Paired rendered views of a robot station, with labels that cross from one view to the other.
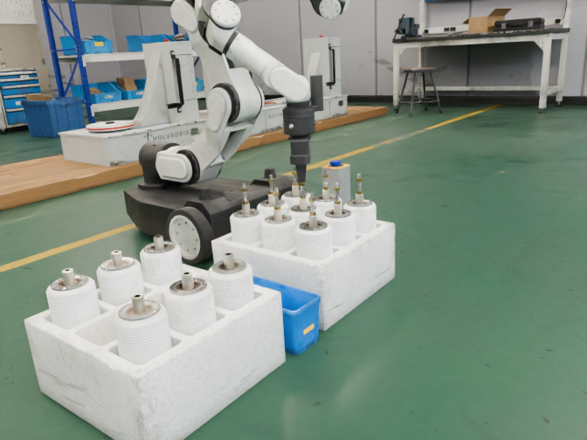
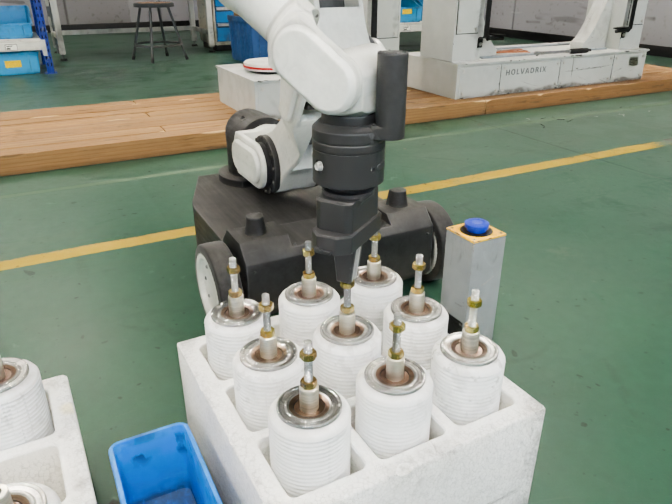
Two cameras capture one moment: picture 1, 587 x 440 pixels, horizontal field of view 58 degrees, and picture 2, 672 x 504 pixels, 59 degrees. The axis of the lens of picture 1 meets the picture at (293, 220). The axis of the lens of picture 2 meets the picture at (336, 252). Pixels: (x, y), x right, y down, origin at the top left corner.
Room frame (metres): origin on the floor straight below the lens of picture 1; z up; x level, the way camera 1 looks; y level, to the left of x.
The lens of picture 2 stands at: (0.82, -0.29, 0.70)
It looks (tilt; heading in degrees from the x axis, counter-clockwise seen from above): 25 degrees down; 23
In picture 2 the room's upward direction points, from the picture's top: straight up
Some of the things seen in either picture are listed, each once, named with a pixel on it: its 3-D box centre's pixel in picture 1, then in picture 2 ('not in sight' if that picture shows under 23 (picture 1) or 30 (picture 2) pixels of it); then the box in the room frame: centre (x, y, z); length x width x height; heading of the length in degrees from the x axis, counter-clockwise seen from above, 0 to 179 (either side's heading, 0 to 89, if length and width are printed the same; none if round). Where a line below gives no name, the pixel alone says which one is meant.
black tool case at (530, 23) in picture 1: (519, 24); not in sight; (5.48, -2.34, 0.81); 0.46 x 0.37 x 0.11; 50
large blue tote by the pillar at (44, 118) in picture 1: (54, 116); (260, 38); (5.59, 2.41, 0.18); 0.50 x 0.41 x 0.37; 55
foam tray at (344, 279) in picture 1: (306, 259); (346, 420); (1.47, -0.03, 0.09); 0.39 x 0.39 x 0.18; 52
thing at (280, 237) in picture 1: (279, 250); (272, 409); (1.38, 0.04, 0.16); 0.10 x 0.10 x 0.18
